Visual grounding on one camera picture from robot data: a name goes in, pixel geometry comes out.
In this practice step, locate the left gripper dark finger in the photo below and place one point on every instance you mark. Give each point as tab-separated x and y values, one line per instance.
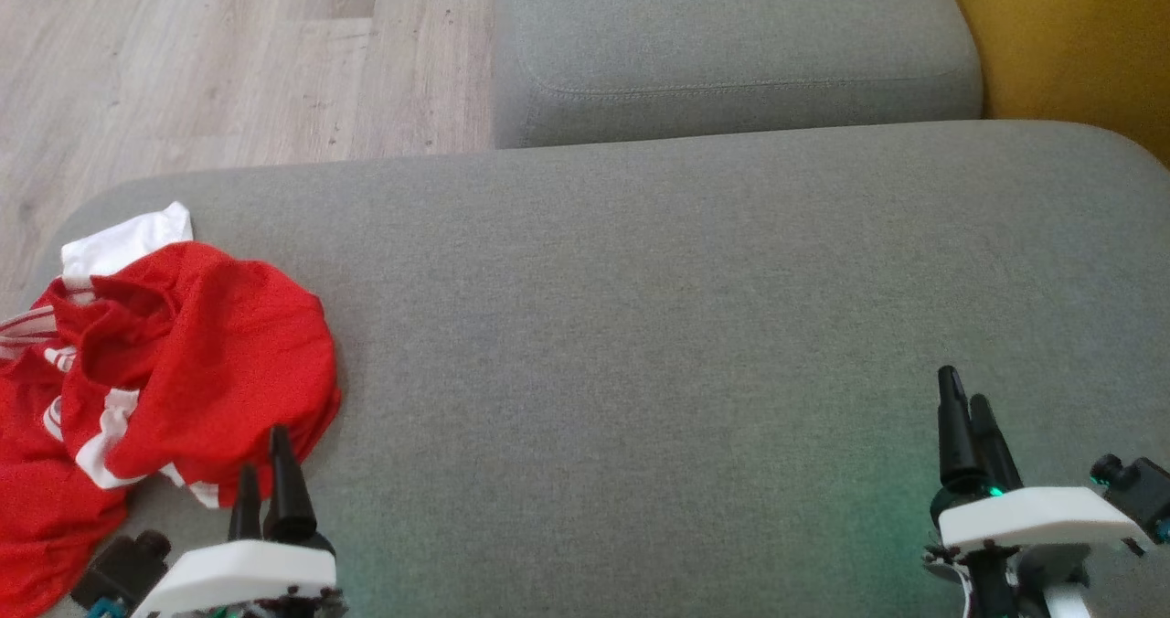
245	508
288	499

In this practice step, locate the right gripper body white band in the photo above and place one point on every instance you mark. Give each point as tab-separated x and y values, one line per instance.
1033	513

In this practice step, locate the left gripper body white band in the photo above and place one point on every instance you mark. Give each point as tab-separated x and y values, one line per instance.
238	572

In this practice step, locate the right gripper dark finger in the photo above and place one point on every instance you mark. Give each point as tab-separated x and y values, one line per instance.
996	453
958	435

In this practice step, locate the red shirt with white sleeves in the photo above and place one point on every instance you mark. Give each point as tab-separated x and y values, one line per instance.
37	508

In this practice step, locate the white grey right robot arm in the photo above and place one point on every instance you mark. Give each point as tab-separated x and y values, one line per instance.
1051	581

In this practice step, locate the grey sofa seat cushion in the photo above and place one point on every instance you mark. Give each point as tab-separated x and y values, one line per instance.
640	325

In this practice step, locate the mustard yellow upholstered panel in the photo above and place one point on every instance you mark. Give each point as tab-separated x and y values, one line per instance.
1079	33

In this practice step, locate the grey sofa back cushion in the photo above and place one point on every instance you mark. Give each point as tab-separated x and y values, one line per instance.
731	42

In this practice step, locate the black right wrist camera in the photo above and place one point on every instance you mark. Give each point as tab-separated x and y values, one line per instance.
1143	495

